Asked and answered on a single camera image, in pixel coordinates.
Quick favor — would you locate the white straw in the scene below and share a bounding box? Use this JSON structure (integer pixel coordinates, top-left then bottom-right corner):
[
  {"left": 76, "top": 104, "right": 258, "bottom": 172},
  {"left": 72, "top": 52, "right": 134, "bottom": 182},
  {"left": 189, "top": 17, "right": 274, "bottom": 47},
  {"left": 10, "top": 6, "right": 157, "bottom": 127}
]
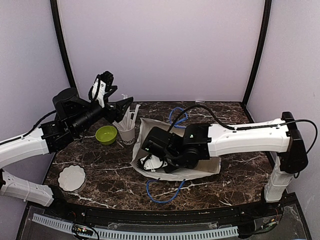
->
[
  {"left": 112, "top": 121, "right": 126, "bottom": 131},
  {"left": 122, "top": 106, "right": 130, "bottom": 131},
  {"left": 129, "top": 104, "right": 141, "bottom": 129}
]

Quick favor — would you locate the blue checkered paper bag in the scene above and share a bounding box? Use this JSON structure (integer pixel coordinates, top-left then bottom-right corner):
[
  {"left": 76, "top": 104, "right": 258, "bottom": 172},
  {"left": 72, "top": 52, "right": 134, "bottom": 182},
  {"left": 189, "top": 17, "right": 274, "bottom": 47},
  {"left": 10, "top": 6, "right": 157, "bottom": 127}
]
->
[{"left": 129, "top": 106, "right": 222, "bottom": 204}]

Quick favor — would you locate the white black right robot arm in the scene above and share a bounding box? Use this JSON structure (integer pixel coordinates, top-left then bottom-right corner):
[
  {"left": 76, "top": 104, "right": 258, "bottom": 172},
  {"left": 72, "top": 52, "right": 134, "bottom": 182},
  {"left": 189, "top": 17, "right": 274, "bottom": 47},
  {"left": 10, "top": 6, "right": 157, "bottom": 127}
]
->
[{"left": 141, "top": 111, "right": 309, "bottom": 217}]

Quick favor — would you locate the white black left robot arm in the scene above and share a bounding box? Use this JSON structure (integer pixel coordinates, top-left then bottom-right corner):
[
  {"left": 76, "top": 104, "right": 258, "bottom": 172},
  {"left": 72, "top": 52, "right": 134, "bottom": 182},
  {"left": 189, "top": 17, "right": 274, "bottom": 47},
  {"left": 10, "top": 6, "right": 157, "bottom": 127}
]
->
[{"left": 0, "top": 85, "right": 134, "bottom": 218}]

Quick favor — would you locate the green plastic bowl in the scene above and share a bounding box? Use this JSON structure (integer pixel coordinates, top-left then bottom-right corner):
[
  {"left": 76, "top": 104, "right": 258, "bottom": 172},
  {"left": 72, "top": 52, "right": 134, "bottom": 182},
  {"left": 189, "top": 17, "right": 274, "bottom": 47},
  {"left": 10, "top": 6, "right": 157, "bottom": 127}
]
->
[{"left": 95, "top": 125, "right": 118, "bottom": 145}]

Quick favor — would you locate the paper cup holding straws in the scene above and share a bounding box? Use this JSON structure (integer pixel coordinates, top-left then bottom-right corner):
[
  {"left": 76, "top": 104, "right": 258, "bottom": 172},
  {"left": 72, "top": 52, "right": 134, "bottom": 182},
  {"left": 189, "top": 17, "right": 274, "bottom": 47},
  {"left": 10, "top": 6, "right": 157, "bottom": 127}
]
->
[{"left": 117, "top": 126, "right": 136, "bottom": 145}]

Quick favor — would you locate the white fluted ceramic dish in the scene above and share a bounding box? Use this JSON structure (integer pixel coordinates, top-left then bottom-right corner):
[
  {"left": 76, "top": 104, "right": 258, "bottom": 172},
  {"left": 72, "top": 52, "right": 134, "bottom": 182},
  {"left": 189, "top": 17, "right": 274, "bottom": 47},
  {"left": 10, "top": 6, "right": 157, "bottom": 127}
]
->
[{"left": 57, "top": 165, "right": 87, "bottom": 194}]

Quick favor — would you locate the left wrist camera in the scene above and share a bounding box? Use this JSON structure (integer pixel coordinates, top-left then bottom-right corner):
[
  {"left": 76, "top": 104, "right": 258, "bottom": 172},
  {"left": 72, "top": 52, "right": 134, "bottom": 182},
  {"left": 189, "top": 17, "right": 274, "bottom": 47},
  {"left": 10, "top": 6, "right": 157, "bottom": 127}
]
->
[{"left": 88, "top": 71, "right": 114, "bottom": 108}]

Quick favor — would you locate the white slotted cable duct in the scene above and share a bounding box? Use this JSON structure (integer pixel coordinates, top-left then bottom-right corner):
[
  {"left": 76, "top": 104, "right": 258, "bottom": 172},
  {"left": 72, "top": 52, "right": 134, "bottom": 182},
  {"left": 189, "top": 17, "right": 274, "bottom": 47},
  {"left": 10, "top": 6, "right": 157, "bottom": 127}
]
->
[{"left": 31, "top": 213, "right": 239, "bottom": 240}]

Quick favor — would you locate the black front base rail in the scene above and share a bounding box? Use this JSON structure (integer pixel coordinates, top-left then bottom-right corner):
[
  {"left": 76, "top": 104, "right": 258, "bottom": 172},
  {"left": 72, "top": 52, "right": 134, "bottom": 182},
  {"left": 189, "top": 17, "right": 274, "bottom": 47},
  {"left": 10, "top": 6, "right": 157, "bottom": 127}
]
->
[{"left": 27, "top": 192, "right": 296, "bottom": 228}]

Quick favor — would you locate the right black frame post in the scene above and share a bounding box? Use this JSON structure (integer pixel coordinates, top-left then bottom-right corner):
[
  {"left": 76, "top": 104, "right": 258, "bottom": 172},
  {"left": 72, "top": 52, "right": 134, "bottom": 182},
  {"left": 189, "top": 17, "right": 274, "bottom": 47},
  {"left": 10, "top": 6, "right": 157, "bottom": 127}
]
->
[{"left": 241, "top": 0, "right": 272, "bottom": 108}]

